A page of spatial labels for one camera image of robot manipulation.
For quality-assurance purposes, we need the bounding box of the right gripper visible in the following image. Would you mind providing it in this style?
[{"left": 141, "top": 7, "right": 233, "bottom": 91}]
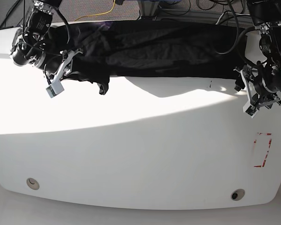
[{"left": 36, "top": 49, "right": 83, "bottom": 82}]

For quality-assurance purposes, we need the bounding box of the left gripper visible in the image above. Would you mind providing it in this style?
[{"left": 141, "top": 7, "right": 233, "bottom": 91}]
[{"left": 234, "top": 66, "right": 281, "bottom": 110}]

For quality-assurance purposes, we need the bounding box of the black t-shirt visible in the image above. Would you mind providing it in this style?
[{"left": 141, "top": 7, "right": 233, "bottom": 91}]
[{"left": 45, "top": 20, "right": 248, "bottom": 96}]

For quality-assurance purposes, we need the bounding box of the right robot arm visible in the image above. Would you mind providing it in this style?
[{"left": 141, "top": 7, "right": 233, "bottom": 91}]
[{"left": 10, "top": 0, "right": 82, "bottom": 84}]

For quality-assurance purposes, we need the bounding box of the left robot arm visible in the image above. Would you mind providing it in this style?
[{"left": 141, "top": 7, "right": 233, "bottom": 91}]
[{"left": 235, "top": 0, "right": 281, "bottom": 117}]

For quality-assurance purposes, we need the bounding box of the red tape rectangle marking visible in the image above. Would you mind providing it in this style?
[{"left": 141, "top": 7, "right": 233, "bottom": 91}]
[{"left": 252, "top": 133, "right": 273, "bottom": 168}]

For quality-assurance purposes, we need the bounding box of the right table grommet hole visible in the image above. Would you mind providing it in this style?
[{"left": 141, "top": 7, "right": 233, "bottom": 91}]
[{"left": 231, "top": 189, "right": 245, "bottom": 201}]

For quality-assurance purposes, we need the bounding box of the table grommet hole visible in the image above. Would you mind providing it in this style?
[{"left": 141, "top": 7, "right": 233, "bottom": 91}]
[
  {"left": 26, "top": 178, "right": 40, "bottom": 190},
  {"left": 231, "top": 189, "right": 245, "bottom": 201}
]

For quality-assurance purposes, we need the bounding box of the left table grommet hole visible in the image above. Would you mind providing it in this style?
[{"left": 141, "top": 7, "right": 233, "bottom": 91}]
[{"left": 26, "top": 178, "right": 40, "bottom": 190}]

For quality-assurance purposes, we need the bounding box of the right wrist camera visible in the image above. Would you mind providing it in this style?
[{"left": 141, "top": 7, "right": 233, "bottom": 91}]
[{"left": 46, "top": 81, "right": 64, "bottom": 98}]

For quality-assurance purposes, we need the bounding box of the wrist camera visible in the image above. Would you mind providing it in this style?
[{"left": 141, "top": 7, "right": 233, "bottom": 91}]
[
  {"left": 243, "top": 100, "right": 259, "bottom": 118},
  {"left": 46, "top": 81, "right": 64, "bottom": 98}
]

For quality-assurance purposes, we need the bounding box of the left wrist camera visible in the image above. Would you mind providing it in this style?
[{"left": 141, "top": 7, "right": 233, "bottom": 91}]
[{"left": 243, "top": 100, "right": 259, "bottom": 118}]

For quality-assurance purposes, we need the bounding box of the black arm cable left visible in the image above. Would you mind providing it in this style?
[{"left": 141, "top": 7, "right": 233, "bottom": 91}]
[{"left": 213, "top": 0, "right": 258, "bottom": 68}]

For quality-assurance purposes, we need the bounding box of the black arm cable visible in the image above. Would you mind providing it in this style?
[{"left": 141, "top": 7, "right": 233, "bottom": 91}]
[
  {"left": 213, "top": 0, "right": 258, "bottom": 68},
  {"left": 21, "top": 0, "right": 71, "bottom": 61}
]

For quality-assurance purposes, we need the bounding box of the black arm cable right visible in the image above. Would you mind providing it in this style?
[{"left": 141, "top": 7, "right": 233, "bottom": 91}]
[{"left": 21, "top": 0, "right": 71, "bottom": 61}]

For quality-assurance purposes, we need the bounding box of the yellow cable on floor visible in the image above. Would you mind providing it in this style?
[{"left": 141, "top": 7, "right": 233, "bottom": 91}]
[{"left": 74, "top": 0, "right": 115, "bottom": 21}]

